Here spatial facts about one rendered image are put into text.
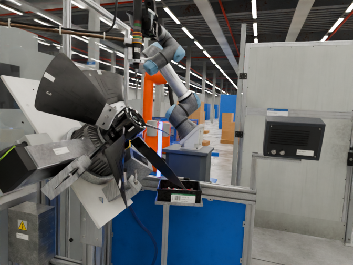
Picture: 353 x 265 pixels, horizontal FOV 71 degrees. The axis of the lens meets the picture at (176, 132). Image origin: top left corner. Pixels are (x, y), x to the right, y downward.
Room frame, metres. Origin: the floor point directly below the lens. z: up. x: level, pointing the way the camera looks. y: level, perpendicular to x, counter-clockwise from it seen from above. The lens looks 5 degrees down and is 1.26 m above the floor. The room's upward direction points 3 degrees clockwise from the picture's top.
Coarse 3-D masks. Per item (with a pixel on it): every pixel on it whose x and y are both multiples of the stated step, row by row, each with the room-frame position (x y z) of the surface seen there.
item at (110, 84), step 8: (88, 72) 1.15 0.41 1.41; (96, 72) 1.18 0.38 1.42; (104, 72) 1.20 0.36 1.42; (96, 80) 1.13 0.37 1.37; (104, 80) 1.15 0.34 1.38; (112, 80) 1.17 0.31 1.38; (120, 80) 1.19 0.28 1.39; (104, 88) 1.11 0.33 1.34; (112, 88) 1.12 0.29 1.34; (120, 88) 1.14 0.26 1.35; (104, 96) 1.08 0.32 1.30; (112, 96) 1.09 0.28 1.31; (120, 96) 1.10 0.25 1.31
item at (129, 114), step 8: (120, 112) 0.97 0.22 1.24; (128, 112) 0.99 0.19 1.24; (136, 112) 1.04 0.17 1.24; (120, 120) 0.95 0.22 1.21; (128, 120) 0.94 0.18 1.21; (136, 120) 0.99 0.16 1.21; (112, 128) 0.98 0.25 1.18; (120, 128) 0.95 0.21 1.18; (128, 128) 0.95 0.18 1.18; (136, 128) 0.95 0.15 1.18; (144, 128) 0.99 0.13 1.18; (104, 136) 0.95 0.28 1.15; (112, 136) 0.97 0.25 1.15; (120, 136) 0.97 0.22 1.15; (128, 136) 0.97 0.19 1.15; (136, 136) 1.00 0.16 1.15; (128, 144) 1.03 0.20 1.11
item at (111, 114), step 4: (108, 104) 0.95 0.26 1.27; (104, 108) 0.93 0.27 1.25; (108, 108) 0.95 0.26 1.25; (112, 108) 0.96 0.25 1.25; (104, 112) 0.94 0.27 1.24; (108, 112) 0.95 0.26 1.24; (112, 112) 0.96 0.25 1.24; (116, 112) 0.97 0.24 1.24; (100, 116) 0.93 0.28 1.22; (104, 116) 0.94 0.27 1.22; (112, 116) 0.96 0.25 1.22; (100, 120) 0.93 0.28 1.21; (104, 120) 0.94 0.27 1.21; (108, 120) 0.95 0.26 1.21; (112, 120) 0.96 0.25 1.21; (96, 124) 0.92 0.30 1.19; (100, 124) 0.93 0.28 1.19; (104, 124) 0.94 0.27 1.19; (108, 124) 0.95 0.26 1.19; (104, 128) 0.94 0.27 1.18; (108, 128) 0.95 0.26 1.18
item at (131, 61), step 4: (124, 40) 1.07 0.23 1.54; (128, 40) 1.07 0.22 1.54; (124, 44) 1.09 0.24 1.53; (128, 44) 1.07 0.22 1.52; (132, 44) 1.08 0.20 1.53; (128, 48) 1.08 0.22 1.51; (128, 52) 1.07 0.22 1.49; (128, 56) 1.07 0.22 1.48; (128, 60) 1.09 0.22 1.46; (132, 60) 1.07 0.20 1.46; (136, 60) 1.07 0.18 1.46; (140, 60) 1.07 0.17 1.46; (140, 64) 1.12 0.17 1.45
